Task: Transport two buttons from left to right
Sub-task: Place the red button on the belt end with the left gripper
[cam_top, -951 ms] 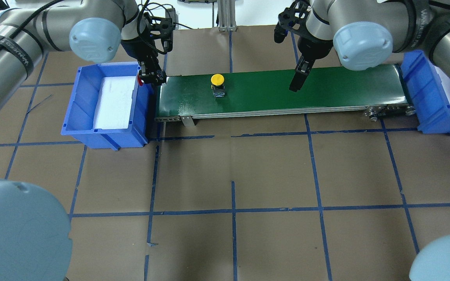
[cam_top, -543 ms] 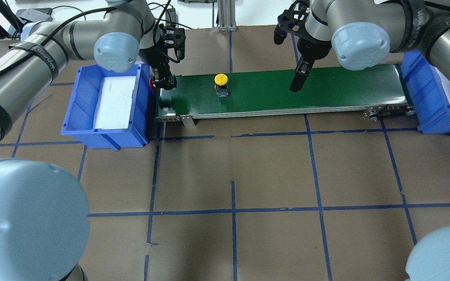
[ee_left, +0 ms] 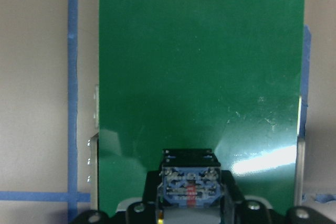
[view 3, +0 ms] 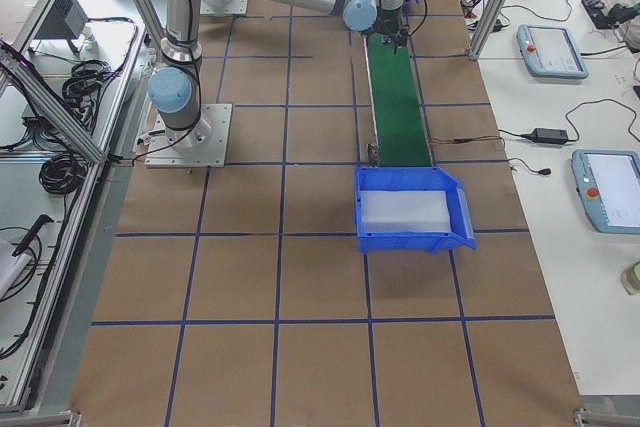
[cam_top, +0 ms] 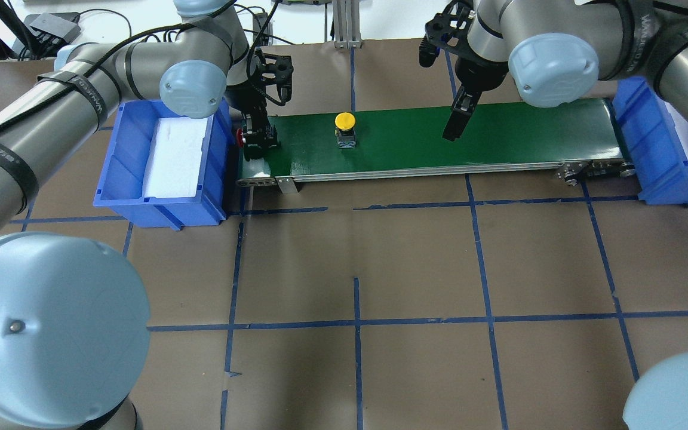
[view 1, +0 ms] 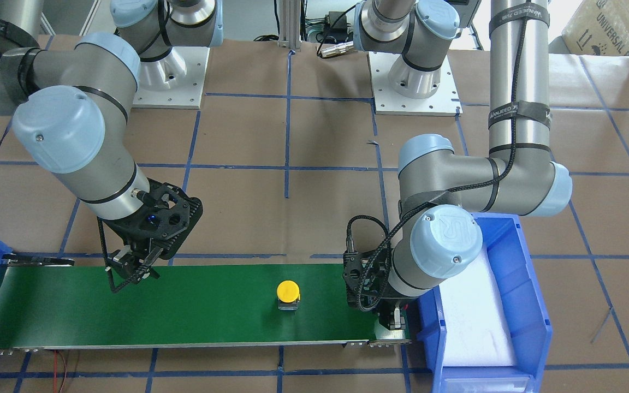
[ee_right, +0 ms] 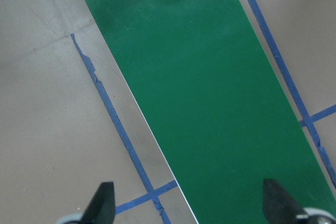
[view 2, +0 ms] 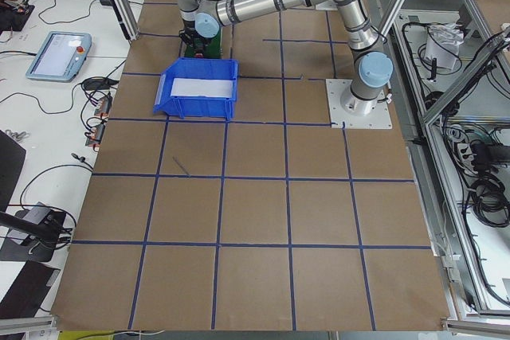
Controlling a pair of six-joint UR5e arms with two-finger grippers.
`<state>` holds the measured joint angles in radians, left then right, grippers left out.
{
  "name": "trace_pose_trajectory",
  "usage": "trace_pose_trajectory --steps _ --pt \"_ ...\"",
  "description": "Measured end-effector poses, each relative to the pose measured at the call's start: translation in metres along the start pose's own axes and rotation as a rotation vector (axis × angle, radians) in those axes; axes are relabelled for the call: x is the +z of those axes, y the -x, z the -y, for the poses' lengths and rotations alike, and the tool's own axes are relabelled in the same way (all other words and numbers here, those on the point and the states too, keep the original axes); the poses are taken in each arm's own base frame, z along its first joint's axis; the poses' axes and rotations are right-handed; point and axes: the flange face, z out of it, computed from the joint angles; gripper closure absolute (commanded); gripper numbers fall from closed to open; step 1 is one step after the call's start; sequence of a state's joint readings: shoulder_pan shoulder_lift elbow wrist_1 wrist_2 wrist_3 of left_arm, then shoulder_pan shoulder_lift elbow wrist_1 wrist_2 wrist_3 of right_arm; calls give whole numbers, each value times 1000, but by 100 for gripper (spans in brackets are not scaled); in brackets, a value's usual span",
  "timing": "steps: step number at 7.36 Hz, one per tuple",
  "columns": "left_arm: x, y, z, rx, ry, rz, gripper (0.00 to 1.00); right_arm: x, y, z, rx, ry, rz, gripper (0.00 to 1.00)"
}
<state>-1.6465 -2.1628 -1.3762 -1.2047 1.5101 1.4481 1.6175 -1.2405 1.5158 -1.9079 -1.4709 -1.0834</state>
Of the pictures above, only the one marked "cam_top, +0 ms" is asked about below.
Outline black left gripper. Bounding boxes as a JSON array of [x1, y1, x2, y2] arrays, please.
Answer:
[[225, 51, 294, 161]]

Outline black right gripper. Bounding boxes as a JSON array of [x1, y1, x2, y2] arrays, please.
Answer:
[[418, 1, 509, 142]]

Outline yellow push button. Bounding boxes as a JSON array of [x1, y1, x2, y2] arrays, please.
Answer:
[[334, 112, 357, 149]]

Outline red push button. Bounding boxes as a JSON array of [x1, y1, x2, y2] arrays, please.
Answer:
[[235, 128, 246, 149]]

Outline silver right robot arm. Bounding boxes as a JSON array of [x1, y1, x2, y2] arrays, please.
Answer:
[[419, 1, 688, 141]]

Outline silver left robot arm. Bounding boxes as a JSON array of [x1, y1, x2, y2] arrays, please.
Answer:
[[0, 1, 260, 429]]

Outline white foam pad left bin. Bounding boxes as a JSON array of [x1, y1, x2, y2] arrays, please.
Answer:
[[142, 117, 208, 199]]

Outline blue bin far left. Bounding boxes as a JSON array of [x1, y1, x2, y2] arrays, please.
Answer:
[[93, 100, 235, 231]]

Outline blue bin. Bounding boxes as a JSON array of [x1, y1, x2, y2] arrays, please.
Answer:
[[613, 77, 688, 206], [93, 100, 235, 231]]

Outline green conveyor belt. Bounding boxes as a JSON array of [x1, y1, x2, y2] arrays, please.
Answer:
[[237, 99, 635, 193]]

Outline blue bin near right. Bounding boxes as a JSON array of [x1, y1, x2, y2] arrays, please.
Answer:
[[613, 77, 688, 206]]

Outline grey control box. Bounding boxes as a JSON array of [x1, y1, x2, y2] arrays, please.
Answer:
[[24, 12, 81, 57]]

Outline aluminium frame post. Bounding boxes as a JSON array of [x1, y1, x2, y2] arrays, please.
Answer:
[[332, 0, 363, 49]]

